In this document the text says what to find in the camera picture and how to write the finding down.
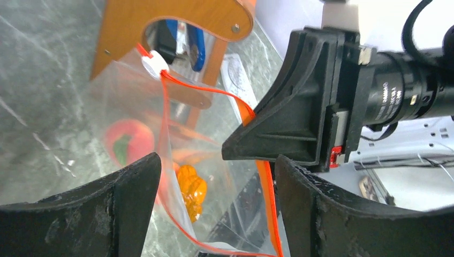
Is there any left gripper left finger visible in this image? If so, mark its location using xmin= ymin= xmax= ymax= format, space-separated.
xmin=1 ymin=153 xmax=162 ymax=256

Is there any orange wooden shelf rack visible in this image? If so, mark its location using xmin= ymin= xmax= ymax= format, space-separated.
xmin=88 ymin=0 xmax=256 ymax=132

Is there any blue stapler tool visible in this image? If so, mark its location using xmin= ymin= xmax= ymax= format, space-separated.
xmin=165 ymin=19 xmax=206 ymax=72

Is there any red peach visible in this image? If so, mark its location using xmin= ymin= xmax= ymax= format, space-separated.
xmin=103 ymin=119 xmax=155 ymax=167

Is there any clear zip top bag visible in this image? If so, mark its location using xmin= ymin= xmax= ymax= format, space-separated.
xmin=88 ymin=44 xmax=284 ymax=256

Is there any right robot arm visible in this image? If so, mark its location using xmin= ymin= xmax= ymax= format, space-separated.
xmin=222 ymin=27 xmax=453 ymax=172

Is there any dark orange fruit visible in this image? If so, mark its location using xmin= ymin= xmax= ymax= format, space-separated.
xmin=176 ymin=165 xmax=208 ymax=223

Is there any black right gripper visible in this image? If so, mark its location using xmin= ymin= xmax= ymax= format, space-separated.
xmin=344 ymin=35 xmax=453 ymax=155

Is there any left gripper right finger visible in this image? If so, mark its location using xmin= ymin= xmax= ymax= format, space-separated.
xmin=275 ymin=156 xmax=453 ymax=256

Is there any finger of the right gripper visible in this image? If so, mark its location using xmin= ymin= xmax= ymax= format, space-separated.
xmin=221 ymin=28 xmax=359 ymax=172

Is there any white paper card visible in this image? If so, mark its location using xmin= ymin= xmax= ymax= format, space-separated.
xmin=221 ymin=54 xmax=258 ymax=109

